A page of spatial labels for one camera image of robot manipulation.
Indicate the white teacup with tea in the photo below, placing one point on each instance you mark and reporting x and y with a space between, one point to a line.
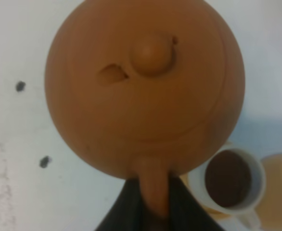
231 182

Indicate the beige round teapot saucer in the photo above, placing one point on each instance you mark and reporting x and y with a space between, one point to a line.
269 209

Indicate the brown clay teapot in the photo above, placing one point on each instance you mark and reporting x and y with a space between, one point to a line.
145 89

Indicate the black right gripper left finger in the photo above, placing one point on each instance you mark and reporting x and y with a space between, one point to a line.
128 212

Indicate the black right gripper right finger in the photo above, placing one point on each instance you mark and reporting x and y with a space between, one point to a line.
182 211

